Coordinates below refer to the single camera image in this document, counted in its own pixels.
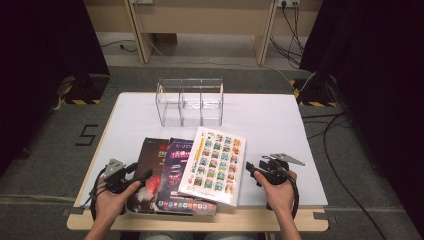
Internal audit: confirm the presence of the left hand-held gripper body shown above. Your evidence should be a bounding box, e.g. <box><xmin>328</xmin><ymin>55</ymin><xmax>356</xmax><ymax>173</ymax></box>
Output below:
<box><xmin>104</xmin><ymin>158</ymin><xmax>138</xmax><ymax>195</ymax></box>

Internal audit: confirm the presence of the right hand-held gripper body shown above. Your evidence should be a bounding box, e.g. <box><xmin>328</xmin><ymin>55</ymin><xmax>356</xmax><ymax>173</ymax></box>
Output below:
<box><xmin>259</xmin><ymin>153</ymin><xmax>306</xmax><ymax>186</ymax></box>

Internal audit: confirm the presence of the dark brown magazine red print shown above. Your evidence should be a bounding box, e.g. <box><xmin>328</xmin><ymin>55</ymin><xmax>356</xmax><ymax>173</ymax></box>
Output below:
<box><xmin>126</xmin><ymin>137</ymin><xmax>170</xmax><ymax>214</ymax></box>

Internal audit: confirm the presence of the purple cover magazine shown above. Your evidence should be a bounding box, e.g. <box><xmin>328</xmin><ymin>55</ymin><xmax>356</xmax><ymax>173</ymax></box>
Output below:
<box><xmin>154</xmin><ymin>137</ymin><xmax>218</xmax><ymax>216</ymax></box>

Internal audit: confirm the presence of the white book with colourful pictures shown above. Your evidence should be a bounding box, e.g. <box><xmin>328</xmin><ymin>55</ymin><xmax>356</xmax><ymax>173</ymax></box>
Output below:
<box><xmin>178</xmin><ymin>125</ymin><xmax>248</xmax><ymax>208</ymax></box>

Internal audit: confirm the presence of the clear acrylic book rack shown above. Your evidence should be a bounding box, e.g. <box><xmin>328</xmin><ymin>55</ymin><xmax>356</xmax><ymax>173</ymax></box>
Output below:
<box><xmin>155</xmin><ymin>78</ymin><xmax>224</xmax><ymax>128</ymax></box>

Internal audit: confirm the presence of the person's right hand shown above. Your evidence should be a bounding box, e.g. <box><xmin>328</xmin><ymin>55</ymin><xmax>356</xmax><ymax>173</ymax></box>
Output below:
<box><xmin>253</xmin><ymin>169</ymin><xmax>299</xmax><ymax>218</ymax></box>

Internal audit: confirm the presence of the person's left hand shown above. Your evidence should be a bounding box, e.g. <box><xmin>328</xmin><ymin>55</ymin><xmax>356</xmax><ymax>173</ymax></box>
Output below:
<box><xmin>94</xmin><ymin>181</ymin><xmax>143</xmax><ymax>224</ymax></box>

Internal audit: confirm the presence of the light wooden table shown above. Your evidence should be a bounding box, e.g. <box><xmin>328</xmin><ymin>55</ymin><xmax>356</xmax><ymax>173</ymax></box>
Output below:
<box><xmin>66</xmin><ymin>92</ymin><xmax>329</xmax><ymax>233</ymax></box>

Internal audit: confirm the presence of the black stand base striped tape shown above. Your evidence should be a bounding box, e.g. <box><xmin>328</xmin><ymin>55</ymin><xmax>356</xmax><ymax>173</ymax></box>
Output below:
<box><xmin>61</xmin><ymin>74</ymin><xmax>110</xmax><ymax>105</ymax></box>
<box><xmin>289</xmin><ymin>78</ymin><xmax>339</xmax><ymax>108</ymax></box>

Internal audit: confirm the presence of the black curtain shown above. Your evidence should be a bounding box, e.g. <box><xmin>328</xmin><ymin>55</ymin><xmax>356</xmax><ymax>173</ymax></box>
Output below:
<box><xmin>0</xmin><ymin>0</ymin><xmax>111</xmax><ymax>174</ymax></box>
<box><xmin>299</xmin><ymin>0</ymin><xmax>424</xmax><ymax>238</ymax></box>

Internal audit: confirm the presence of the beige wooden desk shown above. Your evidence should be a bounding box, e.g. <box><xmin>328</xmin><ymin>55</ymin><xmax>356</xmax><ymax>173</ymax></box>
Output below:
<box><xmin>83</xmin><ymin>0</ymin><xmax>324</xmax><ymax>66</ymax></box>

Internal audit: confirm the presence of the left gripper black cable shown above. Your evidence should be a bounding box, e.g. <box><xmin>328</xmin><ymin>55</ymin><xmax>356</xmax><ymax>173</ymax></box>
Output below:
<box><xmin>81</xmin><ymin>167</ymin><xmax>112</xmax><ymax>221</ymax></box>

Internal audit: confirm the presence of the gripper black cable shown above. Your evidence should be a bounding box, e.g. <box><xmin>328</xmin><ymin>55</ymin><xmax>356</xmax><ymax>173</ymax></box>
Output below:
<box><xmin>266</xmin><ymin>169</ymin><xmax>300</xmax><ymax>220</ymax></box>
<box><xmin>81</xmin><ymin>167</ymin><xmax>112</xmax><ymax>221</ymax></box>

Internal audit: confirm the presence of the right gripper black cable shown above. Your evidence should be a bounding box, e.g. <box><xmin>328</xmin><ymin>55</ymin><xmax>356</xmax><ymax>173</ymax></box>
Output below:
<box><xmin>266</xmin><ymin>169</ymin><xmax>300</xmax><ymax>220</ymax></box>

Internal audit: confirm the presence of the long black floor cable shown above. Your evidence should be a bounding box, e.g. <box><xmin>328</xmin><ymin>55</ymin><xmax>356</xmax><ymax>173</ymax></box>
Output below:
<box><xmin>301</xmin><ymin>111</ymin><xmax>388</xmax><ymax>240</ymax></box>

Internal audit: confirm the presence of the thin white cable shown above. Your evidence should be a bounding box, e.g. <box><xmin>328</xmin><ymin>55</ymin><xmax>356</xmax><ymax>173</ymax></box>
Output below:
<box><xmin>142</xmin><ymin>32</ymin><xmax>317</xmax><ymax>94</ymax></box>

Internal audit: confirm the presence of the short black floor cable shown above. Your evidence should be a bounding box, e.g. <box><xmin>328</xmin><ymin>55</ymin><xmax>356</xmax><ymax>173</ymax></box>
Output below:
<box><xmin>100</xmin><ymin>39</ymin><xmax>138</xmax><ymax>54</ymax></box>

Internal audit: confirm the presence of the black power cable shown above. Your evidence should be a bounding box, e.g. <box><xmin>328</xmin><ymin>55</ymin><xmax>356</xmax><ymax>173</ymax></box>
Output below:
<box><xmin>269</xmin><ymin>1</ymin><xmax>306</xmax><ymax>68</ymax></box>

